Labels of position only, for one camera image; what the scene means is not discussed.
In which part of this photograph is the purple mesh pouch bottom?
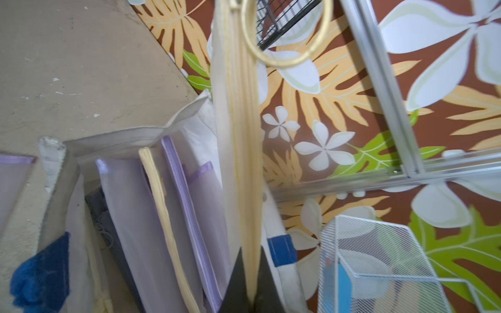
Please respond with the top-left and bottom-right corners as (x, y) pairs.
(187, 162), (233, 296)

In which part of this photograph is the white hexagonal mesh basket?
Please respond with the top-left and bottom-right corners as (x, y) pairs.
(317, 215), (485, 312)

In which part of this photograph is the purple mesh pouch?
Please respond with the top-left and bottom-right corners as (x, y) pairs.
(187, 162), (233, 296)
(160, 136), (223, 312)
(1, 153), (36, 236)

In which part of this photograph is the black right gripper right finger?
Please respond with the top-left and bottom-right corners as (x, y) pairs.
(252, 247), (285, 313)

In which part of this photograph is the lilac mesh pouch under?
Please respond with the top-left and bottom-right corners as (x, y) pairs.
(96, 159), (187, 312)

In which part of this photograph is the cream mesh pouch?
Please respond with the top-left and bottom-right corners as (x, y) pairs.
(138, 147), (200, 312)
(210, 0), (334, 304)

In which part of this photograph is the white Doraemon canvas bag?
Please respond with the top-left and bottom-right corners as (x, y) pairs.
(9, 89), (310, 313)

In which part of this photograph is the small blue object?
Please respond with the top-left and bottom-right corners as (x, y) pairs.
(322, 263), (352, 312)

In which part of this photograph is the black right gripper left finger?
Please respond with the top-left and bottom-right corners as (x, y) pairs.
(218, 250), (251, 313)

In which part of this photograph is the black wire basket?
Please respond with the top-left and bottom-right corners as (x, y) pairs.
(257, 0), (323, 51)

